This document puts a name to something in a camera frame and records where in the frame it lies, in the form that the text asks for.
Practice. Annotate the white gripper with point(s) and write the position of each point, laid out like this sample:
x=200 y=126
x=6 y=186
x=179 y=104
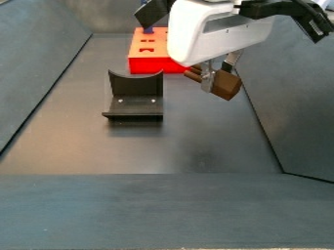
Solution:
x=207 y=29

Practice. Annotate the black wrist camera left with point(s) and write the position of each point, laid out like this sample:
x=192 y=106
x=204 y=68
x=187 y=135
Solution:
x=152 y=11

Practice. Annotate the black curved fixture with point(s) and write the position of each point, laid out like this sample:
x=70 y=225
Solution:
x=136 y=96

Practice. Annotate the brown three-prong object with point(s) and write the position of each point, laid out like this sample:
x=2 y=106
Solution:
x=225 y=85

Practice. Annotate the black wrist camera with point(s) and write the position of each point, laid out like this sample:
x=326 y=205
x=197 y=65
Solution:
x=152 y=11
x=303 y=11

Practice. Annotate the red shape-sorting block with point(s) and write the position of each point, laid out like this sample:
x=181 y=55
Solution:
x=147 y=55

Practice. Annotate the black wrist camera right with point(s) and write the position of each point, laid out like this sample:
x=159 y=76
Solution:
x=303 y=11

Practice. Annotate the blue rectangular peg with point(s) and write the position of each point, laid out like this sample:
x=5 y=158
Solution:
x=148 y=30

